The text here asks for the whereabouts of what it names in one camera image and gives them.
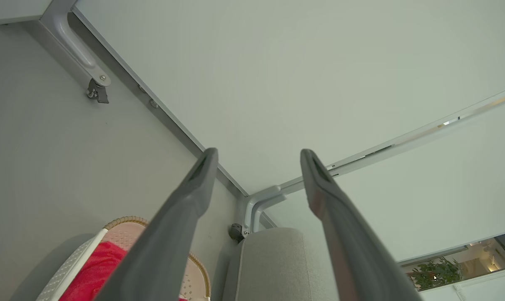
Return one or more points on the cream perforated laundry basket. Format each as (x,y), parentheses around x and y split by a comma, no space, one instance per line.
(125,234)

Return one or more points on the green potted plant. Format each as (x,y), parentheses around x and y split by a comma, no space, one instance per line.
(436,271)

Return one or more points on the grey upholstered chair seat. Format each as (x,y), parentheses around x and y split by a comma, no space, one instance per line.
(277,267)

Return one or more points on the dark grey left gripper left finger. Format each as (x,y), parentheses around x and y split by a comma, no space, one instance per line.
(164,251)

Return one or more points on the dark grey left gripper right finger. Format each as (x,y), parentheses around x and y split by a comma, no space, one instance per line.
(353,251)

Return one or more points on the silver rail bolt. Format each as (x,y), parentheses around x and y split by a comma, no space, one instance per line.
(153,103)

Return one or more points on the black caster wheel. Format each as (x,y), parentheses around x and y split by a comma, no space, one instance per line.
(98,94)
(235,232)

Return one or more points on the red garment with white trim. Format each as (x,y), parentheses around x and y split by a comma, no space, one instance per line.
(93,271)

